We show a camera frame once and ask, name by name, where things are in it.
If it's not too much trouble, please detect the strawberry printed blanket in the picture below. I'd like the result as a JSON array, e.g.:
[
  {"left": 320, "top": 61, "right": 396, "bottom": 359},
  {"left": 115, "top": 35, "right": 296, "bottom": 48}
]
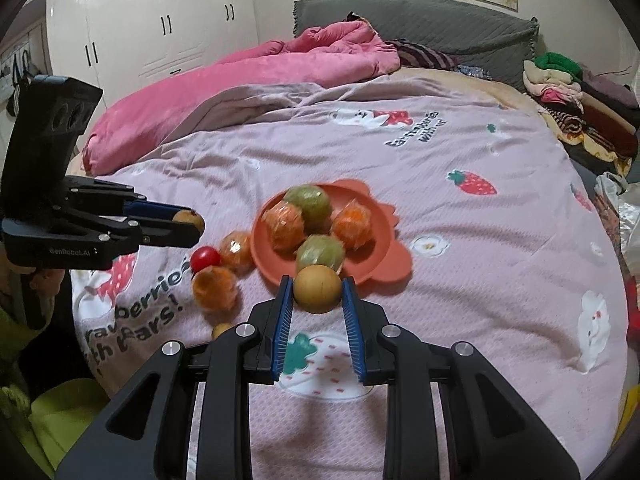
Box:
[{"left": 70, "top": 72, "right": 631, "bottom": 466}]

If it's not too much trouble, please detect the yellow-green clothing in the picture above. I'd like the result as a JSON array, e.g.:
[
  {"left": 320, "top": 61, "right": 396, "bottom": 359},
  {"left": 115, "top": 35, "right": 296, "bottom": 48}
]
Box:
[{"left": 0, "top": 305, "right": 113, "bottom": 480}]

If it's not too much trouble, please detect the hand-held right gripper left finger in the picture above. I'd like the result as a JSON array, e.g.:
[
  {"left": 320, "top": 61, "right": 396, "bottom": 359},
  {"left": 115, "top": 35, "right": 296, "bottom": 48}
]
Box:
[{"left": 57, "top": 275, "right": 296, "bottom": 480}]

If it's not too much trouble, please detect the wall coat hook rack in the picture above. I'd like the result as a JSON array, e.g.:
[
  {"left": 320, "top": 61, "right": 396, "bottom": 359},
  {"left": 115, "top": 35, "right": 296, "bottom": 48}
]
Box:
[{"left": 0, "top": 25, "right": 48, "bottom": 113}]

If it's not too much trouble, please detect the orange plastic plate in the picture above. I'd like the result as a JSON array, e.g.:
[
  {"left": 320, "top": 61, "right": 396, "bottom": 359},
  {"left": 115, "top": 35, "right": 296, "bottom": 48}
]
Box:
[{"left": 250, "top": 178, "right": 415, "bottom": 286}]

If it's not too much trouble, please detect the plastic-wrapped orange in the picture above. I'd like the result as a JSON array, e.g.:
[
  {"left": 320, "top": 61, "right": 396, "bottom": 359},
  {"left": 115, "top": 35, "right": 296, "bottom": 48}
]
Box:
[
  {"left": 261, "top": 201, "right": 307, "bottom": 253},
  {"left": 219, "top": 230, "right": 253, "bottom": 273},
  {"left": 192, "top": 266, "right": 240, "bottom": 313},
  {"left": 330, "top": 200, "right": 376, "bottom": 253}
]

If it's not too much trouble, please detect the blue floral pillow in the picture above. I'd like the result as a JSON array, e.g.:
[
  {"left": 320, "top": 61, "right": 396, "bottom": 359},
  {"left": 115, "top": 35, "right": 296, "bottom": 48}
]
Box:
[{"left": 452, "top": 62, "right": 495, "bottom": 81}]

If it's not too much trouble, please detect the person's left hand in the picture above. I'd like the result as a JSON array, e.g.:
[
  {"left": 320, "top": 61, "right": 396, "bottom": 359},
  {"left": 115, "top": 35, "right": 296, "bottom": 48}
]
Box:
[{"left": 31, "top": 268, "right": 67, "bottom": 307}]

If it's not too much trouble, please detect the beige bed sheet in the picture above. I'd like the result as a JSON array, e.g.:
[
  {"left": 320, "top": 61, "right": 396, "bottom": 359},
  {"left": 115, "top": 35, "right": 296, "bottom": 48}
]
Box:
[{"left": 400, "top": 67, "right": 551, "bottom": 111}]

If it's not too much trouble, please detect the crumpled white cloth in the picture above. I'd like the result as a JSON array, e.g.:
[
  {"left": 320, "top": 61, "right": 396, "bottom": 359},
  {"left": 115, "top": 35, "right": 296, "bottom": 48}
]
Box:
[{"left": 595, "top": 171, "right": 632, "bottom": 198}]

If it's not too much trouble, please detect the cream satin curtain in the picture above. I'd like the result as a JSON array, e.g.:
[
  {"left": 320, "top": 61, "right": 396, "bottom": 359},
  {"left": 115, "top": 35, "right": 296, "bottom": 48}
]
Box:
[{"left": 617, "top": 190, "right": 640, "bottom": 271}]

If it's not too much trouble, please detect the plastic-wrapped green fruit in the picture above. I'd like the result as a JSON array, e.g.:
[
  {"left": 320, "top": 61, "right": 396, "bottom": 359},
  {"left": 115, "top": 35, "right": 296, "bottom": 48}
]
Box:
[
  {"left": 283, "top": 184, "right": 333, "bottom": 233},
  {"left": 296, "top": 234, "right": 347, "bottom": 273}
]

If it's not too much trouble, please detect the grey quilted headboard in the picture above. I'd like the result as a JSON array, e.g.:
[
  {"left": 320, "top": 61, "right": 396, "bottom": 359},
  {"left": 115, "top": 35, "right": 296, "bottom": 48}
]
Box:
[{"left": 292, "top": 0, "right": 541, "bottom": 91}]

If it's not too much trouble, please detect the dark striped cloth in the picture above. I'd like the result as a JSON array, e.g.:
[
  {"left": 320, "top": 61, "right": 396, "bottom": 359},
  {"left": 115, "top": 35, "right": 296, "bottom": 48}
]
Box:
[{"left": 385, "top": 39, "right": 458, "bottom": 71}]

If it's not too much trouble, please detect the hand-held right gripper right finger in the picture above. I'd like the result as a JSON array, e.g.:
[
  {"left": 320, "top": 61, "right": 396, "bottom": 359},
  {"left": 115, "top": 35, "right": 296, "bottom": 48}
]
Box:
[{"left": 341, "top": 277, "right": 581, "bottom": 480}]

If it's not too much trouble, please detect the white wardrobe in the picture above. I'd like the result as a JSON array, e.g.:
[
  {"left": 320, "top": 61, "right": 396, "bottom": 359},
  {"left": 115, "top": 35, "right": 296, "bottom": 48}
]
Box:
[{"left": 45, "top": 0, "right": 296, "bottom": 111}]

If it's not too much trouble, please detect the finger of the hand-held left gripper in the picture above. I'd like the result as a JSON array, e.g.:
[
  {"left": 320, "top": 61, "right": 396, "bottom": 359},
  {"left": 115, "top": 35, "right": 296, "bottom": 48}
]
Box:
[
  {"left": 65, "top": 176, "right": 195, "bottom": 221},
  {"left": 75, "top": 210, "right": 203, "bottom": 250}
]

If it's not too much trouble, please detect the red tomato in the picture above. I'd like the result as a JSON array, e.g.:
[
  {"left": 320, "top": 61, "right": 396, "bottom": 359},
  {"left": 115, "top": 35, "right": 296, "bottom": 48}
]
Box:
[{"left": 190, "top": 246, "right": 222, "bottom": 272}]

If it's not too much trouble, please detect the pink quilt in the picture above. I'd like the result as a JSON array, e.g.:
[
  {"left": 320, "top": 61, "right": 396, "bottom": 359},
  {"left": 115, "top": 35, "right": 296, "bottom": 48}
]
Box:
[{"left": 82, "top": 20, "right": 401, "bottom": 173}]

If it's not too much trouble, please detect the stack of folded clothes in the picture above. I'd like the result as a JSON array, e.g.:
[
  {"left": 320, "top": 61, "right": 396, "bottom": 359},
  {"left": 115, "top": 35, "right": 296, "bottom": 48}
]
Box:
[{"left": 522, "top": 51, "right": 640, "bottom": 161}]

